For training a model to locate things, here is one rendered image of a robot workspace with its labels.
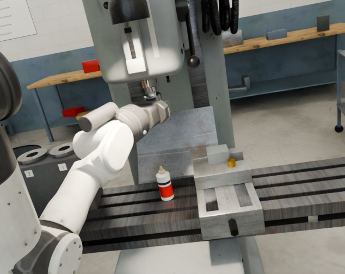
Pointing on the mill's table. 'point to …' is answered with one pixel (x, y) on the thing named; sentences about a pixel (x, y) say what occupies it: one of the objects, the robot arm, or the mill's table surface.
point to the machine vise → (228, 205)
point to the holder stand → (49, 174)
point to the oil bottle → (165, 185)
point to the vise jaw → (221, 175)
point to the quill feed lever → (183, 16)
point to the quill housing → (172, 39)
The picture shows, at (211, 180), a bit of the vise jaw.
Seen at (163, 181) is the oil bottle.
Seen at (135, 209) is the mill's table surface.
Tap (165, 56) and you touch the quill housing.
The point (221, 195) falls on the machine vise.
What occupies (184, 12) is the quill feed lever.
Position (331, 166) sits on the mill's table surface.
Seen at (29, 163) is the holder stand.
